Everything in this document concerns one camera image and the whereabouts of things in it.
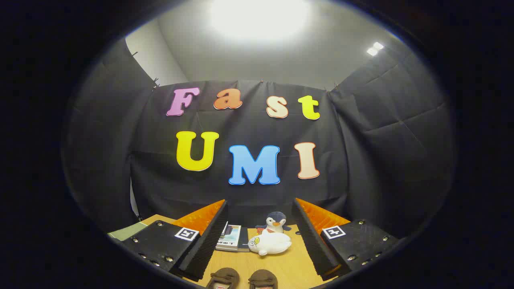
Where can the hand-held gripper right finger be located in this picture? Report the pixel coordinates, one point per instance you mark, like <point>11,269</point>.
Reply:
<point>313,249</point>

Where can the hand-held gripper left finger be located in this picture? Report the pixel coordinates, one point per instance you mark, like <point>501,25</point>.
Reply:
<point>209,249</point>

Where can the brown fuzzy shoe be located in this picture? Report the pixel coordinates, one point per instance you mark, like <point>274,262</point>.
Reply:
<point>263,277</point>
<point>224,276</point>

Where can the green storage box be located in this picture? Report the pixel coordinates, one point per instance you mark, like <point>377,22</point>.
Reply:
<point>128,231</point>

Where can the white book with printed spine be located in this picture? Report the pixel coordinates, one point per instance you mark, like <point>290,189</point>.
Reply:
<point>229,240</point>

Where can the blue cover book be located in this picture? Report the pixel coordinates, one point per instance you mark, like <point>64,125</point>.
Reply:
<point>225,229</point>

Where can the dark grey book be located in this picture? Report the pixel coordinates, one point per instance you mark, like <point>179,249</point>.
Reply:
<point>244,241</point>

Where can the white plush toy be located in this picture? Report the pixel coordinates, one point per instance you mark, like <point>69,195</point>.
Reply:
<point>271,243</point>

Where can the penguin plush toy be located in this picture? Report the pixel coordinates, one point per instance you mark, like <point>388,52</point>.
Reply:
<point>277,220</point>

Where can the small ceiling light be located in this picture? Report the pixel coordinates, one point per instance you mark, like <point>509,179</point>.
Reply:
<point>375,48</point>

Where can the large ceiling light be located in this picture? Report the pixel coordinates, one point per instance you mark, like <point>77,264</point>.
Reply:
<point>261,18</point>

